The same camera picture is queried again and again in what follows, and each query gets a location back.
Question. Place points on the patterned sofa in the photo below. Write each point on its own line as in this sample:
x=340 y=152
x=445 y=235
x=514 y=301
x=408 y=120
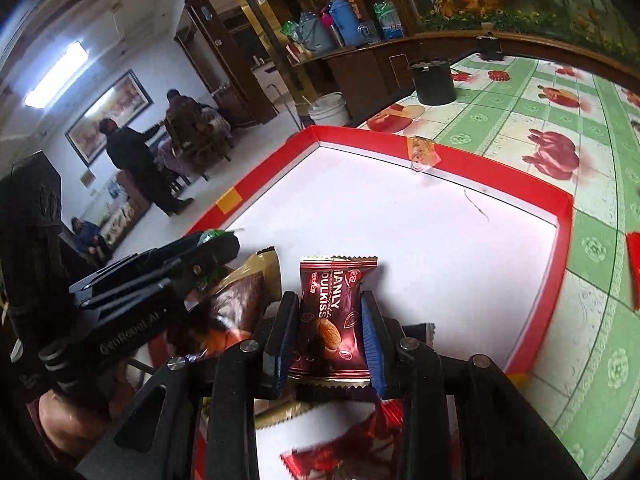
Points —
x=125 y=215

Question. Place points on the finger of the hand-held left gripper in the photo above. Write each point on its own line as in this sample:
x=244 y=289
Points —
x=150 y=262
x=200 y=270

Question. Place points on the black cylinder container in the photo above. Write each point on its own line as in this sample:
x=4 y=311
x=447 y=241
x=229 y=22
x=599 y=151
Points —
x=432 y=82

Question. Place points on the person's left hand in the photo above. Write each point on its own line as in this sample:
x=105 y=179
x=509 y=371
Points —
x=75 y=422

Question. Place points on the dark red snack packet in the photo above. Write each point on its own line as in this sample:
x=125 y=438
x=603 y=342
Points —
x=325 y=320

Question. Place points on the green snack packet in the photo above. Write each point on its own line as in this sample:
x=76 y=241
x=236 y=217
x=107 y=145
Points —
x=216 y=236

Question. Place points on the dark gold-edged snack packet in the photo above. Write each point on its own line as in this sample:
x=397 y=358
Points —
x=320 y=392

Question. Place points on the blue thermos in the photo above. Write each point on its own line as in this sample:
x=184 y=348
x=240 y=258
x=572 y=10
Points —
x=344 y=22

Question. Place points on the white bucket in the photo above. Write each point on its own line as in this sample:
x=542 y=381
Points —
x=327 y=110

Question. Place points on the artificial flower display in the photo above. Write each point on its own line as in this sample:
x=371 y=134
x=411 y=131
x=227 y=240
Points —
x=525 y=0

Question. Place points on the glass mug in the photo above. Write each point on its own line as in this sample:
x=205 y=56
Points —
x=367 y=32

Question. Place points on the red cardboard box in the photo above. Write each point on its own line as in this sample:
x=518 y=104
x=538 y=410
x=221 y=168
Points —
x=400 y=240

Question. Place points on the green fruit-print tablecloth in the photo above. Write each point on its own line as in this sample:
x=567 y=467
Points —
x=590 y=185

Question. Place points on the green bag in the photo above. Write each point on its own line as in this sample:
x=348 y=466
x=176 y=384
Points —
x=290 y=31

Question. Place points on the yellow tape piece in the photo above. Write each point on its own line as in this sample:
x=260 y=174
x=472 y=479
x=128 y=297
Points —
x=227 y=200

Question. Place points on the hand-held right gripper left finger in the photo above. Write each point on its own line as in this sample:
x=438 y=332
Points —
x=280 y=340

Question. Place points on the ceiling light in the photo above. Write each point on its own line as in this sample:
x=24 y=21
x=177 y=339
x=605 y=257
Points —
x=56 y=75

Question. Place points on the small black holder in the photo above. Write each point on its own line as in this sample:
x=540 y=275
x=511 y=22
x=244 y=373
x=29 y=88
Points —
x=489 y=47

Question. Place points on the grey thermos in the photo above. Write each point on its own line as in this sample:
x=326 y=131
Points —
x=316 y=32

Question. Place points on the wooden cabinet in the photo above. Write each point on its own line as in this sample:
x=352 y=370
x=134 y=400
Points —
x=360 y=75

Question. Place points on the clear tape piece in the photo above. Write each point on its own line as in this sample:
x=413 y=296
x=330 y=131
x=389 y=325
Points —
x=424 y=152

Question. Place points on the gold brown chocolate snack packet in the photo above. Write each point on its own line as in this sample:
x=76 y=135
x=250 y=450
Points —
x=240 y=300

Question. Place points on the red patterned snack packet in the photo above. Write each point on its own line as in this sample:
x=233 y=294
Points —
x=350 y=450

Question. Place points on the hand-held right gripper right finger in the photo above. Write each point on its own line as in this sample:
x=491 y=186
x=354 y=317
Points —
x=375 y=345

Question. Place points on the large water bottle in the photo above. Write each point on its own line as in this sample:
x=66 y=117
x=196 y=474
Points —
x=388 y=20

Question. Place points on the framed wall painting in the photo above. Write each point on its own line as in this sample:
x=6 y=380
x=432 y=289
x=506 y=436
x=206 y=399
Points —
x=107 y=115

